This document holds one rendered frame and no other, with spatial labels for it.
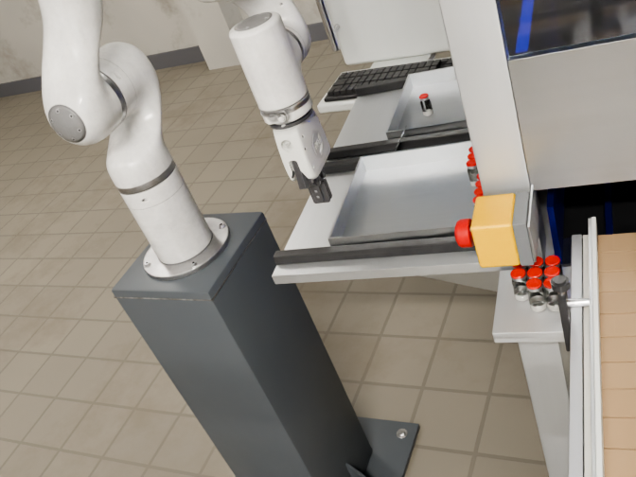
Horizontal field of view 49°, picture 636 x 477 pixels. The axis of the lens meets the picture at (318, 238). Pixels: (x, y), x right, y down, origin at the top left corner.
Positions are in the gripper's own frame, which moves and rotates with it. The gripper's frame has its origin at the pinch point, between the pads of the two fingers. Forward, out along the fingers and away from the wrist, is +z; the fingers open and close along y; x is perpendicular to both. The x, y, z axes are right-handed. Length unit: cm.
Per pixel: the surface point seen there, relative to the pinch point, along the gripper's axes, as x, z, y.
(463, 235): -28.3, -3.1, -19.6
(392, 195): -8.8, 9.2, 9.8
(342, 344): 42, 97, 54
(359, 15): 16, 2, 91
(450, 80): -14, 9, 54
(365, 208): -4.3, 9.2, 6.4
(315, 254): 1.0, 7.5, -8.1
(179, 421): 92, 97, 21
